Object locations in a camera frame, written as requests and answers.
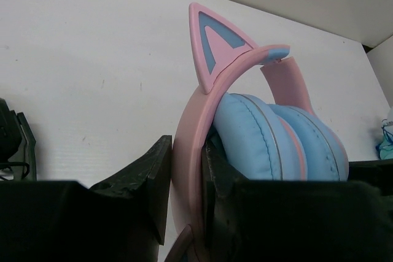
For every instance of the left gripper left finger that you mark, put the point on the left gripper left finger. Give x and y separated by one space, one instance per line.
121 218

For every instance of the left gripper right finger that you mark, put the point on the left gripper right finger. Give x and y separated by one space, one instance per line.
256 220

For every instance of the pink blue cat-ear headphones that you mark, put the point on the pink blue cat-ear headphones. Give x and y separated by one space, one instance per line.
253 103

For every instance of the teal cat-ear headphones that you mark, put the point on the teal cat-ear headphones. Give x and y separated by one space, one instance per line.
385 147

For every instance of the black headphones with cable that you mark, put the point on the black headphones with cable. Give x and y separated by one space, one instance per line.
18 157

